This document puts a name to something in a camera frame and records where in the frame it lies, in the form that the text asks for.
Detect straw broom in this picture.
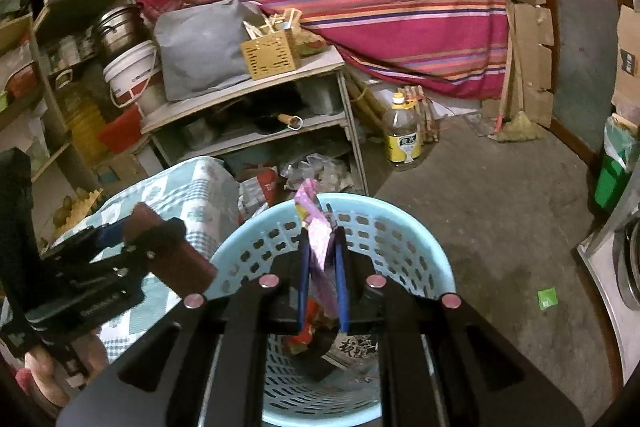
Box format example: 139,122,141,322
495,14,543,142

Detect light blue plastic basket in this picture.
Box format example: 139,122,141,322
202,193,457,427

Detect yellow chopstick holder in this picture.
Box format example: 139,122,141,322
240,29,301,81

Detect red foil wrapper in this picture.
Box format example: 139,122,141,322
287,299,326,355

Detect yellow egg tray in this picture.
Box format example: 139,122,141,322
65,189,103,228

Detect maroon snack packet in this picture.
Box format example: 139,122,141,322
123,202,219,295

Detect pile of clear plastic bags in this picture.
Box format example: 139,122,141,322
235,152,356,218

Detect white washing machine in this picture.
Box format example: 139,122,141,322
575,192,640,388

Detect cardboard wall sheets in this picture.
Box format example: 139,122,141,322
492,0,556,128

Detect bamboo pole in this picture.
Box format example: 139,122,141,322
345,72,391,128

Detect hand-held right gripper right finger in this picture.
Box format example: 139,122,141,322
332,224,585,427

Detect green white checked tablecloth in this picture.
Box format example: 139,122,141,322
50,156,241,363

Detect green plastic bag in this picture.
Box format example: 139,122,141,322
594,114,636,210

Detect large yellow oil jug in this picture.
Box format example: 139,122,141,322
55,72,108,162

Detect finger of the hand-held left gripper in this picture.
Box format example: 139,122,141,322
99,217,187,283
91,213,132,254

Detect small wooden cabinet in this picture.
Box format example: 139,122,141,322
140,44,371,198

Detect bunch of wooden chopsticks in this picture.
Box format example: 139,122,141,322
242,8,303,40

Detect plastic bottle with yellow label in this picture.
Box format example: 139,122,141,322
382,93,423,172

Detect white bucket with red label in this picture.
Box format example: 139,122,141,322
102,41,163,108

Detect grey fabric bag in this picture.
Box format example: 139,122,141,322
152,0,281,102

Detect large wooden shelf unit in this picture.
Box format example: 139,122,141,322
0,7,101,248

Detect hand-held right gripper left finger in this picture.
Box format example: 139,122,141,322
56,227,311,427

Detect red snack bag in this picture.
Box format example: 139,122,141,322
255,169,281,208

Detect pink plastic wrapper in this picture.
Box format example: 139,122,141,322
294,178,346,323

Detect bundle of wooden slats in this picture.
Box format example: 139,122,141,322
400,84,443,145

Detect steel cooking pot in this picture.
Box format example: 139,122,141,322
92,4,146,62

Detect grey paper bag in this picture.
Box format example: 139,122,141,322
330,332,381,373

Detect red plastic bowl basket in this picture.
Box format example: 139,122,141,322
96,106,143,154

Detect person's left hand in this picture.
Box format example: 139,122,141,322
22,339,108,415

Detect pan with wooden handle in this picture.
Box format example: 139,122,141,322
252,104,305,132

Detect cardboard box with dark print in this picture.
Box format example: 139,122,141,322
612,4,640,118

